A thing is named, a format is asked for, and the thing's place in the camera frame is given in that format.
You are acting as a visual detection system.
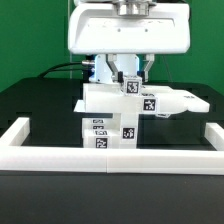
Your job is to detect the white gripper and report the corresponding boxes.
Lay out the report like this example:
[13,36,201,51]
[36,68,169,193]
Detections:
[68,3,190,82]

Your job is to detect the white marker cube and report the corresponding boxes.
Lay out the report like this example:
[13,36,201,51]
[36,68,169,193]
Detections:
[123,76,142,96]
[155,114,171,119]

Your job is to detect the white chair back part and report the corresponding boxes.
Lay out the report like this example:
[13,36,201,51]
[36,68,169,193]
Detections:
[83,84,210,115]

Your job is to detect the white chair seat part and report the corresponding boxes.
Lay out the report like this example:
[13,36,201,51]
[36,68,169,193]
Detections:
[113,113,139,149]

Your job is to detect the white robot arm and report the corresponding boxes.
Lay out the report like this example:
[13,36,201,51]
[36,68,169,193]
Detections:
[68,0,190,83]

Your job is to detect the white marker base plate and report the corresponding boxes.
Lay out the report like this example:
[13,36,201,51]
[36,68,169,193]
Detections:
[74,100,85,113]

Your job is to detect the black cables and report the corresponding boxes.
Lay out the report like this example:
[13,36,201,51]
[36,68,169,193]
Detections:
[37,61,91,79]

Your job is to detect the white vertical cable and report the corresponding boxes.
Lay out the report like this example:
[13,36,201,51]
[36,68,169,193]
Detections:
[67,0,74,80]

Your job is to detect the white U-shaped boundary frame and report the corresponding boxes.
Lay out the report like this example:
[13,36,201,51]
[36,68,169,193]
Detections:
[0,117,224,175]

